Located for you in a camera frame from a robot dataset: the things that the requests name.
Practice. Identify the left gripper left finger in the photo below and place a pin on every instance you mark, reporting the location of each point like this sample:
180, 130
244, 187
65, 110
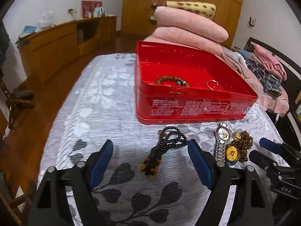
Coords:
50, 205

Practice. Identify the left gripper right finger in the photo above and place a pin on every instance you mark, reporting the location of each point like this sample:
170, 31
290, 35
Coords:
250, 204

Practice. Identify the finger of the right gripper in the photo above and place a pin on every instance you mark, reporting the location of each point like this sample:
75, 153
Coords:
271, 146
261, 160

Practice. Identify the yellow round pendant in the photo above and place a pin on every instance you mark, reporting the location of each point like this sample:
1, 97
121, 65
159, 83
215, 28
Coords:
231, 155

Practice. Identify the silver wrist watch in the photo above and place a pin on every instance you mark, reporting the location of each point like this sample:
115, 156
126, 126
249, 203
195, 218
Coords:
222, 136

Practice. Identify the dark bed headboard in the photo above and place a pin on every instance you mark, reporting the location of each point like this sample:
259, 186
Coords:
292, 84

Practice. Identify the pink bed sheet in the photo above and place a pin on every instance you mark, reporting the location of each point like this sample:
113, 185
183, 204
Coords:
278, 105

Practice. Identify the plaid folded shirt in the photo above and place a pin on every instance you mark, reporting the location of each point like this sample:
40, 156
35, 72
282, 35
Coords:
269, 82

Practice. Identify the folded pink cloth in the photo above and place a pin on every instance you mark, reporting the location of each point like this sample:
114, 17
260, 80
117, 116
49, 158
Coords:
270, 63

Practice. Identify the wooden coat stand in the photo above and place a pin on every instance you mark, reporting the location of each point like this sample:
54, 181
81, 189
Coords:
16, 101

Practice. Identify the red metal tin box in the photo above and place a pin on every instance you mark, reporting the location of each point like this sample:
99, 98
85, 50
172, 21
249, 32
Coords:
182, 85

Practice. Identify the lower pink folded quilt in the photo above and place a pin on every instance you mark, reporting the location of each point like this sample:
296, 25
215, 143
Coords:
177, 36

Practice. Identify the pink folded quilt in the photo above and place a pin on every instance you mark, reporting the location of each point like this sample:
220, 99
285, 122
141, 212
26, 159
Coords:
194, 23
177, 36

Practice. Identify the yellow brown-spotted blanket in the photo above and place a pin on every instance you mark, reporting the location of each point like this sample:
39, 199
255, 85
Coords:
204, 9

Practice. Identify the wooden sideboard cabinet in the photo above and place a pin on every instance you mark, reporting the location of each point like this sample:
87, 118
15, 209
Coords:
46, 52

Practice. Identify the upper pink folded quilt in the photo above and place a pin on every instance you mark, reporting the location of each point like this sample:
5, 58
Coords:
194, 23

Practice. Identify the dark hanging jackets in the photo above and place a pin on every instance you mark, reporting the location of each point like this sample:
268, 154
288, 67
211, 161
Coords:
4, 42

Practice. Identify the blue folded cloth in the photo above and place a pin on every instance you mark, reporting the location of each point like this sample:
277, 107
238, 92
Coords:
28, 30

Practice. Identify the white plastic bag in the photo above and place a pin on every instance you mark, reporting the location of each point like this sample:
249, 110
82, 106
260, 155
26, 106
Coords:
47, 20

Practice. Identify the light blue electric kettle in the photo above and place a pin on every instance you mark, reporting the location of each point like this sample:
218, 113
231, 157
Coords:
98, 12

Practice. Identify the red picture box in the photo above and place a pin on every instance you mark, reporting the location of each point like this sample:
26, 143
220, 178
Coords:
88, 8

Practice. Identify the wall switch panel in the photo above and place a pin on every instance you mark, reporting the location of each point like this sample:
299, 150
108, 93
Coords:
252, 22

